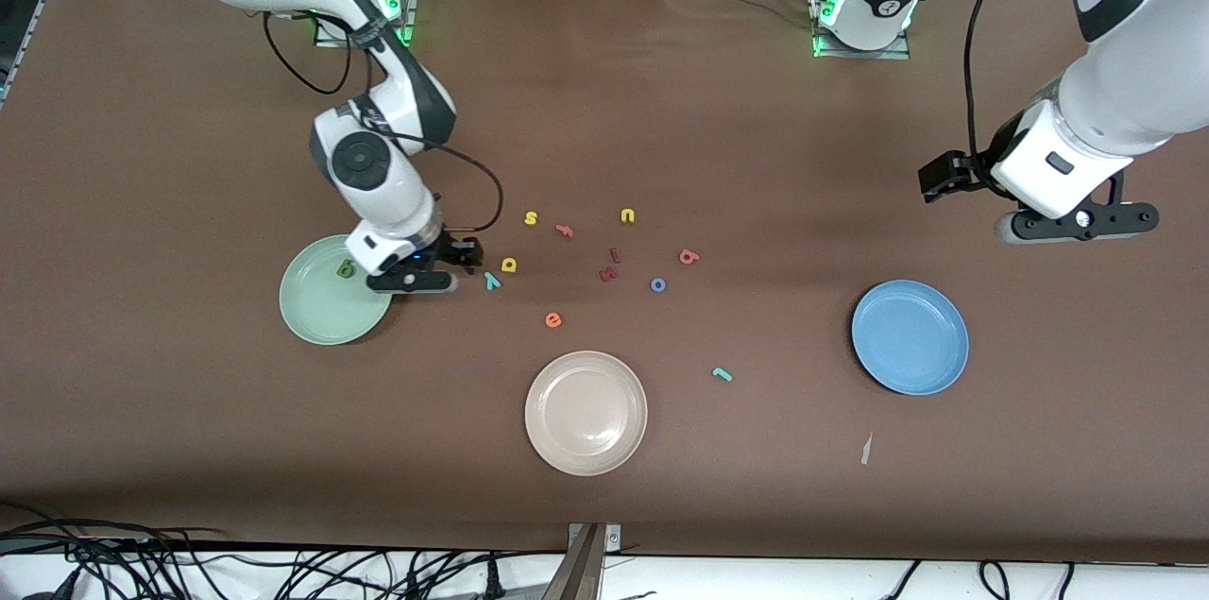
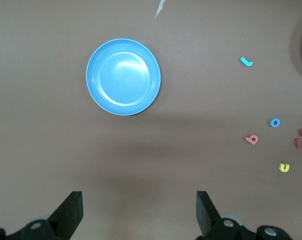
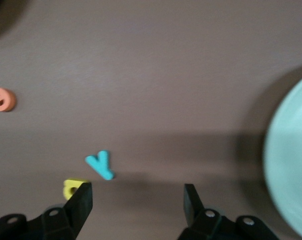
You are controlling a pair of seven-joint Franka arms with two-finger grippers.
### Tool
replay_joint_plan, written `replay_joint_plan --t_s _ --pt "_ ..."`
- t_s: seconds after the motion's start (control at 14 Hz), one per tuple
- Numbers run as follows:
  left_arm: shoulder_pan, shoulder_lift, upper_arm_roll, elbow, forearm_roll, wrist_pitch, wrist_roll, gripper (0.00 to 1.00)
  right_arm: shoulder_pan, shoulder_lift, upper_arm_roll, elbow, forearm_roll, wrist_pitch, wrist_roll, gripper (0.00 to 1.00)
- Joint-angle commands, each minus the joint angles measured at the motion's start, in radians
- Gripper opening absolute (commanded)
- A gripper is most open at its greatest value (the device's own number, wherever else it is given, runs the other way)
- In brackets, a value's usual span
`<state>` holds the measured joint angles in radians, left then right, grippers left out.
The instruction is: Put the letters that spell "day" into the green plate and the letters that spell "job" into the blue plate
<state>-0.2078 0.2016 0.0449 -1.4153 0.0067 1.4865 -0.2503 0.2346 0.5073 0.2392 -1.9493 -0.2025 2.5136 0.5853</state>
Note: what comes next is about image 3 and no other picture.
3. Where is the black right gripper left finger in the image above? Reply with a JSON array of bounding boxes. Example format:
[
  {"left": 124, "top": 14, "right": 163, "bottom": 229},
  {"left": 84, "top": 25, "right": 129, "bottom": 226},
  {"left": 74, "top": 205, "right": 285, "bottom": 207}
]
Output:
[{"left": 0, "top": 181, "right": 93, "bottom": 240}]

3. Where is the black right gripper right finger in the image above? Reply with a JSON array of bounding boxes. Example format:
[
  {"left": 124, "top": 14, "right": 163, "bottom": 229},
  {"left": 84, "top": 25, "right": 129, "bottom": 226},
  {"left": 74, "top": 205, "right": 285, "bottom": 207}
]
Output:
[{"left": 178, "top": 184, "right": 281, "bottom": 240}]

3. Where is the yellow foam letter a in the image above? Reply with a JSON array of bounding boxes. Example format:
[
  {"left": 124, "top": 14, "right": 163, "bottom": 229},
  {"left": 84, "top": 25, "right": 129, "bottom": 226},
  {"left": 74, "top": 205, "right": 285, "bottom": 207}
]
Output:
[{"left": 62, "top": 177, "right": 90, "bottom": 201}]

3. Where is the teal foam letter y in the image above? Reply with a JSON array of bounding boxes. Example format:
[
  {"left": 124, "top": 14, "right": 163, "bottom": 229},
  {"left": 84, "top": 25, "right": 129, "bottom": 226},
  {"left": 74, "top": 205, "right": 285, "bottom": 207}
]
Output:
[{"left": 85, "top": 149, "right": 115, "bottom": 181}]

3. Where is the light green plate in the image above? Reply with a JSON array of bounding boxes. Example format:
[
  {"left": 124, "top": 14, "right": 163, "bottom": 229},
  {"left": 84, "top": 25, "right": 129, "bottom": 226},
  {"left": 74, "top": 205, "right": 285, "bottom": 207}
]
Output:
[{"left": 263, "top": 72, "right": 302, "bottom": 240}]

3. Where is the orange foam letter e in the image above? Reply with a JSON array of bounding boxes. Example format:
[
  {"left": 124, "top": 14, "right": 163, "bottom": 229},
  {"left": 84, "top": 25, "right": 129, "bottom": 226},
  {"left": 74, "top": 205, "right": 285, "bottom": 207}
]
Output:
[{"left": 0, "top": 87, "right": 17, "bottom": 112}]

